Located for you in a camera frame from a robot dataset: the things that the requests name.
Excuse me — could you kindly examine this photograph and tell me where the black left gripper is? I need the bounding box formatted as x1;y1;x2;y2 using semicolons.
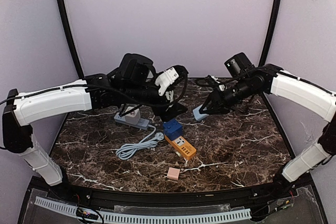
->
122;73;188;122

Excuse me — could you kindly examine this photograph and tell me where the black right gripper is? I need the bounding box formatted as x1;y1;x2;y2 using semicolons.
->
200;77;258;115

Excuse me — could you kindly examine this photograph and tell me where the light blue charger plug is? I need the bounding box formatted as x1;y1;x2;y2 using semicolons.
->
193;105;208;121

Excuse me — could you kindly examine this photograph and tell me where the dark blue cube socket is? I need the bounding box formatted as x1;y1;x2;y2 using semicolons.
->
163;119;183;141

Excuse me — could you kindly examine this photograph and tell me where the grey-blue power strip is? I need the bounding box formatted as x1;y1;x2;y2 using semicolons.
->
114;113;150;130

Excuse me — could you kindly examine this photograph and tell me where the white cube socket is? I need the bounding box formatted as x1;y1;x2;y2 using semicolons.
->
123;106;141;125

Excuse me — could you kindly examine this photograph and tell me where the orange power strip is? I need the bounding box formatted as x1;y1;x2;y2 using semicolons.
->
164;135;196;160

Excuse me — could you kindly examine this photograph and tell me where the pink charger plug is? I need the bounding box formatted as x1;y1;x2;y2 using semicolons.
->
166;167;181;180

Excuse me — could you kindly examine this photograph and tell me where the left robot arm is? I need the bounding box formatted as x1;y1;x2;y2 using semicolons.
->
1;65;188;201

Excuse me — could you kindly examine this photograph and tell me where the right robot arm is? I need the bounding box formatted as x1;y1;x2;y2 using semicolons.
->
197;61;335;186

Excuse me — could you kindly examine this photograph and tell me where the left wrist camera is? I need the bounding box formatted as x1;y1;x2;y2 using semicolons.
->
119;53;156;83

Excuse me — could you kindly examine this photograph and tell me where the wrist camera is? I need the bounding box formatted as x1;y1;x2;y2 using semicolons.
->
224;52;255;77
119;53;156;83

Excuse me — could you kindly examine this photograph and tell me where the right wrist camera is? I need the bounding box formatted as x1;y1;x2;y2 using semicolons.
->
224;52;255;77

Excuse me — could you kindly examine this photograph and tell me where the grey-blue coiled cable with plug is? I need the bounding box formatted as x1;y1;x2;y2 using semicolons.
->
115;125;165;160

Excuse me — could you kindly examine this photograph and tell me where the black front table rail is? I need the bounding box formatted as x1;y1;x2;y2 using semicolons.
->
31;168;300;210

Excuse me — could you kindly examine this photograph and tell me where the light blue slotted cable duct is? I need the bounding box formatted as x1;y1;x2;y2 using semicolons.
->
34;196;251;223

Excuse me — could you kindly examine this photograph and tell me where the black right frame post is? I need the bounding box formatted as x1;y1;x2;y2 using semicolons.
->
258;0;281;67

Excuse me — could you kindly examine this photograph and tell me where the black frame post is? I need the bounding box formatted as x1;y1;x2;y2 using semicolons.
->
258;0;281;67
56;0;85;79

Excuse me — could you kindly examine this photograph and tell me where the black left frame post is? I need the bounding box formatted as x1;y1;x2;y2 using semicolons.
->
56;0;85;79

